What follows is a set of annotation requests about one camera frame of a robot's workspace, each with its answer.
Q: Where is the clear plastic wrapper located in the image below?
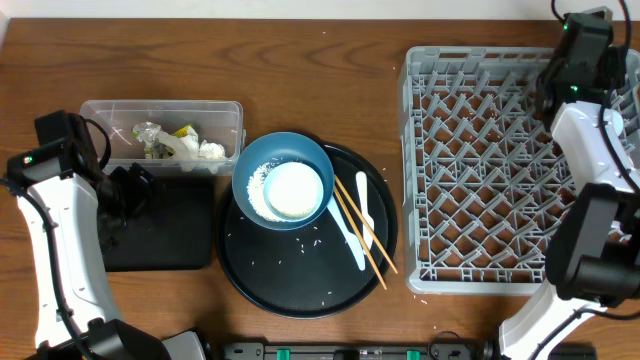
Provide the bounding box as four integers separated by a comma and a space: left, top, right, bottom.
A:
132, 122, 163, 159

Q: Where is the white tissue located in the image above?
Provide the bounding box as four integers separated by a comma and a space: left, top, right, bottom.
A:
156, 127, 199, 172
198, 140, 226, 174

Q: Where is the white rice pile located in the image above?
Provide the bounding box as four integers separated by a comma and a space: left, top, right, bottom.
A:
246, 160, 324, 222

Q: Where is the dark blue bowl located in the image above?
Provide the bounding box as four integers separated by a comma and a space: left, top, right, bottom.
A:
231, 132, 335, 231

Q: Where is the light blue small plate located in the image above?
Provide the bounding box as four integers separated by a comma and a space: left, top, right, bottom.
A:
264, 162, 324, 222

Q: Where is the light blue cup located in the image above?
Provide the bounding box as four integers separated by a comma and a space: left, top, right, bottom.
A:
603, 109, 624, 137

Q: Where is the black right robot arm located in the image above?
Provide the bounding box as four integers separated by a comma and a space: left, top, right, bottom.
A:
479, 7, 639, 359

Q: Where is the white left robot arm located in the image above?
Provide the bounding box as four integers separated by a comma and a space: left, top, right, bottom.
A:
1, 110, 213, 360

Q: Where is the clear plastic waste bin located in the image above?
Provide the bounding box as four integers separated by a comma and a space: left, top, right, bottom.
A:
80, 100, 245, 176

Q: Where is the grey dishwasher rack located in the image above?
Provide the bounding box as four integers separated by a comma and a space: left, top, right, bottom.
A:
398, 46, 639, 295

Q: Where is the black rectangular tray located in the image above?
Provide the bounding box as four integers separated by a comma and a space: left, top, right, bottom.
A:
97, 177, 215, 272

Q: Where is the round black tray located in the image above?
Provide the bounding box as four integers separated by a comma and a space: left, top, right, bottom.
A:
215, 143, 399, 320

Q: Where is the wooden chopstick right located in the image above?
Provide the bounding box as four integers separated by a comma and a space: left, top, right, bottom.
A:
335, 175, 398, 274

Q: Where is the wooden chopstick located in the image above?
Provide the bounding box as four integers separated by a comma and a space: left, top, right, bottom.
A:
333, 186, 388, 290
335, 175, 398, 274

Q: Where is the wooden chopstick left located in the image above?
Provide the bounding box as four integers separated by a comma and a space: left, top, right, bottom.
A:
333, 186, 388, 290

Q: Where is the light blue spoon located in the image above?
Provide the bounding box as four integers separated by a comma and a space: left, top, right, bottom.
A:
327, 197, 365, 271

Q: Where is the white plastic knife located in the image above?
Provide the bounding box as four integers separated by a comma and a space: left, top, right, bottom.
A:
355, 171, 375, 249

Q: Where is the black rail with green clips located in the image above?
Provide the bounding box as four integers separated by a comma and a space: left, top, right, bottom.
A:
215, 334, 479, 360

